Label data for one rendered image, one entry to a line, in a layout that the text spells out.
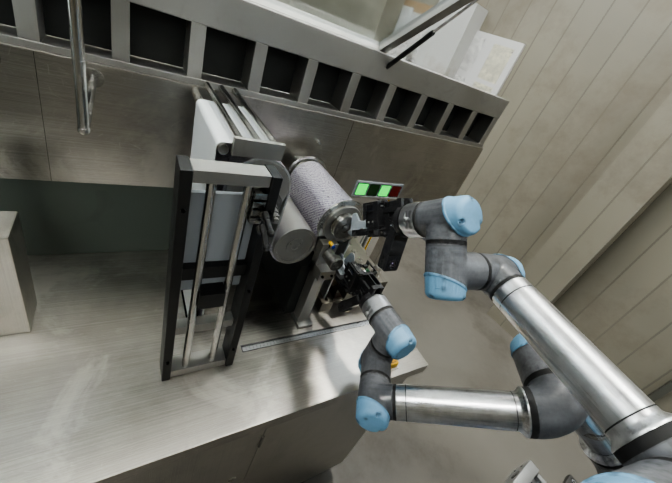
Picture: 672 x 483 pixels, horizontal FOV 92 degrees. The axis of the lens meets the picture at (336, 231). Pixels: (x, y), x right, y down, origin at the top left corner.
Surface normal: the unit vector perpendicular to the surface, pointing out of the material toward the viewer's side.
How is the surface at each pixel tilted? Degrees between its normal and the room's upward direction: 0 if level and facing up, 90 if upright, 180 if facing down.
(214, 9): 90
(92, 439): 0
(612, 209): 90
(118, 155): 90
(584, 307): 90
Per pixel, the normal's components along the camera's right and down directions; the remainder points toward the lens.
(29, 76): 0.44, 0.60
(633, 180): -0.78, 0.08
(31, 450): 0.33, -0.80
